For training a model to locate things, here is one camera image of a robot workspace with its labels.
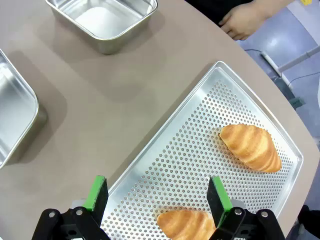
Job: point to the black floor object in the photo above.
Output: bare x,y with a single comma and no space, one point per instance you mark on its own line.
308,222

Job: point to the person's left forearm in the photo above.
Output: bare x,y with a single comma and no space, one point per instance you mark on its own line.
275,6

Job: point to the golden croissant bread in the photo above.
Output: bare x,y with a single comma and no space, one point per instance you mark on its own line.
182,225
250,147

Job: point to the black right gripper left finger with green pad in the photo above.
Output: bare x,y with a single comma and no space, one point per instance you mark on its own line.
96,192

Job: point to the person's left hand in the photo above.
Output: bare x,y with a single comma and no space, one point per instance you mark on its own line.
245,21

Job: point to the perforated aluminium baking tray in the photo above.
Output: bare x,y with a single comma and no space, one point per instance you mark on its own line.
175,150

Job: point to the rectangular stainless steel container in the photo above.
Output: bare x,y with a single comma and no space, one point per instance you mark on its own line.
100,22
12,112

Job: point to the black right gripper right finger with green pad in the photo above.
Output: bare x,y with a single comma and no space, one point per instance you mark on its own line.
220,197

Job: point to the person in black t-shirt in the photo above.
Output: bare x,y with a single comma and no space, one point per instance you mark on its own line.
210,8

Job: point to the white table leg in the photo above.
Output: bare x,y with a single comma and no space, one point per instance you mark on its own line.
271,61

